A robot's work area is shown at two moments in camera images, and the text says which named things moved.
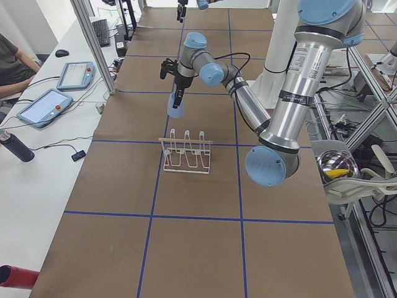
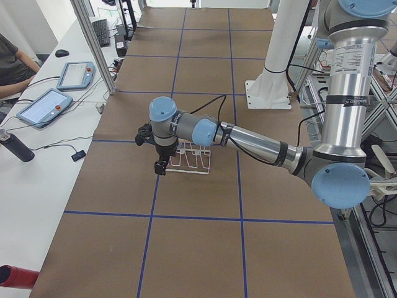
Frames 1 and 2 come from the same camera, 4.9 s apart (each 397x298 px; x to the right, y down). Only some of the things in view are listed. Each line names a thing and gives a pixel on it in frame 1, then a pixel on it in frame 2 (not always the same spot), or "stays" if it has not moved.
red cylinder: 11,276 stays
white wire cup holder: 187,154 stays
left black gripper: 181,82 to 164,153
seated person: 17,69 stays
